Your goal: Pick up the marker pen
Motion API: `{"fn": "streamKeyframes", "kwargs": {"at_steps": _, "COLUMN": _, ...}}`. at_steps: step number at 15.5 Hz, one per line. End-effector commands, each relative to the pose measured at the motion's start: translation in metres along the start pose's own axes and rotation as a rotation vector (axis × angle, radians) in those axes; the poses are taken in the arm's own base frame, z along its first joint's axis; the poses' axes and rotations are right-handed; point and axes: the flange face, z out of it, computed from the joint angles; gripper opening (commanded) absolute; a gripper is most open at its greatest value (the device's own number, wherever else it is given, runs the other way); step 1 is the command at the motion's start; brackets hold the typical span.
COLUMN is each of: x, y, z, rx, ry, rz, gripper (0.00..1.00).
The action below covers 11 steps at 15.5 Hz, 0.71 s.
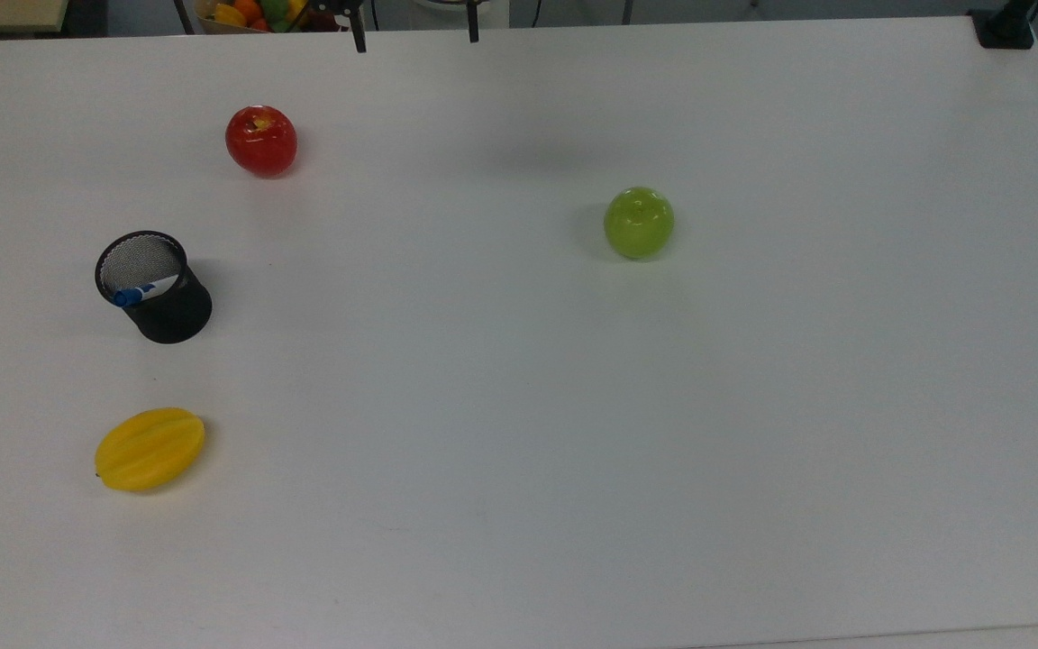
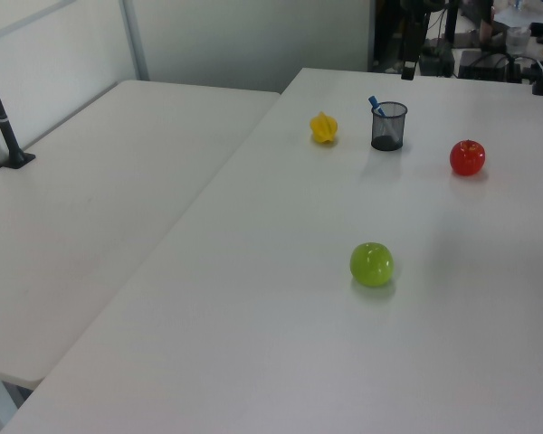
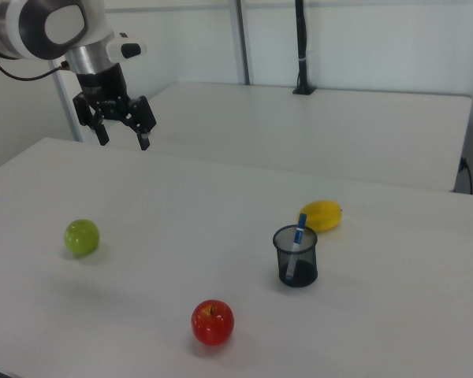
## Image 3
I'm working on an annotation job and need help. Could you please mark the green toy apple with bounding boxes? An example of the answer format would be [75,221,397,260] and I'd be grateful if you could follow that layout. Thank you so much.
[64,218,101,256]

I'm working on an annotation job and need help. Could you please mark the white side table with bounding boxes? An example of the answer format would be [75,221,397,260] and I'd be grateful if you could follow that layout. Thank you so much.
[82,81,473,194]

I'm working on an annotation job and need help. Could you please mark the yellow toy starfruit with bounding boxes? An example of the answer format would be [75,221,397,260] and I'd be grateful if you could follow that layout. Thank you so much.
[297,199,344,233]

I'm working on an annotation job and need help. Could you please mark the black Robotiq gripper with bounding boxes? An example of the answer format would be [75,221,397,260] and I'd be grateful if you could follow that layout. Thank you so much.
[73,62,158,151]

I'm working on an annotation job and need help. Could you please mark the grey partition frame post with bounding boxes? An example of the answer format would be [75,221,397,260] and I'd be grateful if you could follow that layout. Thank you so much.
[230,0,254,86]

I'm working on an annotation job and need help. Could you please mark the black camera stand pole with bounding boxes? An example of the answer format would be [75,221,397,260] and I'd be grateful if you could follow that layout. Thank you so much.
[292,0,317,95]

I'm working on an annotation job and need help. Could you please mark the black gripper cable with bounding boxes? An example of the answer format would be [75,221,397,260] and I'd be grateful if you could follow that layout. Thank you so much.
[0,54,71,83]

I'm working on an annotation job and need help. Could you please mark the blue and white marker pen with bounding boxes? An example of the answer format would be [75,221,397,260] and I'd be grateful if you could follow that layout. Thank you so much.
[285,213,308,281]

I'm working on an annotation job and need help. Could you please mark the red toy apple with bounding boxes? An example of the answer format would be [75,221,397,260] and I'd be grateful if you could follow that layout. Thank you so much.
[191,299,235,347]

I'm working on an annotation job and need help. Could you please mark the black wall plug cable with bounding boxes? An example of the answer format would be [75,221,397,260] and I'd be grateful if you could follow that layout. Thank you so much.
[459,156,473,195]

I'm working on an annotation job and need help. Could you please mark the black mesh pen cup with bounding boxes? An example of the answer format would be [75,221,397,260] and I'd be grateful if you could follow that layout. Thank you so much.
[272,224,319,288]

